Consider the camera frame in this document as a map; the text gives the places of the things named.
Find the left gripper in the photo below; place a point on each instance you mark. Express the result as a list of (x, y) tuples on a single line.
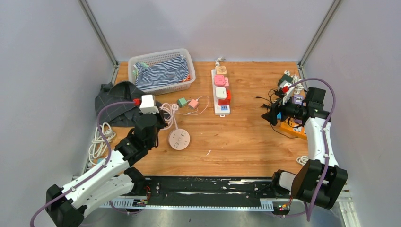
[(161, 117)]

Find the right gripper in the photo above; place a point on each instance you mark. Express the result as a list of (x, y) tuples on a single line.
[(271, 116)]

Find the white long power strip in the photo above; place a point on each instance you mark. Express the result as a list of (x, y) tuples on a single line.
[(221, 111)]

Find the white plug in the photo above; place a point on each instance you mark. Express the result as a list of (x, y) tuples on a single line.
[(221, 93)]

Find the round pink socket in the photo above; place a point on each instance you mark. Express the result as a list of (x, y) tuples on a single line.
[(179, 139)]

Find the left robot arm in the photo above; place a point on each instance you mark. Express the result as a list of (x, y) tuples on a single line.
[(70, 204)]

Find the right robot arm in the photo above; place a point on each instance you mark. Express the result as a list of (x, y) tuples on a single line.
[(320, 180)]

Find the red plug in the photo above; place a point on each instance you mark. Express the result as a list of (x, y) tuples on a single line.
[(226, 101)]

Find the pink plug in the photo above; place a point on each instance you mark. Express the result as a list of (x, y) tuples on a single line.
[(220, 80)]

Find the beige plug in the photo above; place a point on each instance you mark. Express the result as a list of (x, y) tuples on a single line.
[(221, 70)]

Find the black adapter at right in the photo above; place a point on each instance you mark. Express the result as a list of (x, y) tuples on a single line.
[(275, 95)]

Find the green small charger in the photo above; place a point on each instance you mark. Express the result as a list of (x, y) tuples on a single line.
[(182, 102)]

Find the purple power strip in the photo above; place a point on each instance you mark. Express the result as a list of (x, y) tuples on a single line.
[(298, 99)]

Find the orange power strip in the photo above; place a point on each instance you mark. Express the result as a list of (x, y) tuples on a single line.
[(293, 129)]

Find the dark green adapter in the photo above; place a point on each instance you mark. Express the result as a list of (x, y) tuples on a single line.
[(285, 78)]

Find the white plastic basket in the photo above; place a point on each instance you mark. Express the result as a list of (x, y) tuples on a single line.
[(159, 57)]

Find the dark grey plaid cloth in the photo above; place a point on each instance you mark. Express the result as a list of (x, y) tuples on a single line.
[(114, 105)]

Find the striped cloth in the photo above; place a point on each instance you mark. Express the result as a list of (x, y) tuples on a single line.
[(167, 73)]

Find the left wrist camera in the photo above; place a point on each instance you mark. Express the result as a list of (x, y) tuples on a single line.
[(148, 104)]

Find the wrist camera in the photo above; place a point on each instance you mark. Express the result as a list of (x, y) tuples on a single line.
[(148, 104), (287, 89)]

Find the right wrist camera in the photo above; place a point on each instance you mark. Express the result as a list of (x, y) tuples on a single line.
[(287, 89)]

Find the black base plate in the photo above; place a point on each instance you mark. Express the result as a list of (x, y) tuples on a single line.
[(207, 192)]

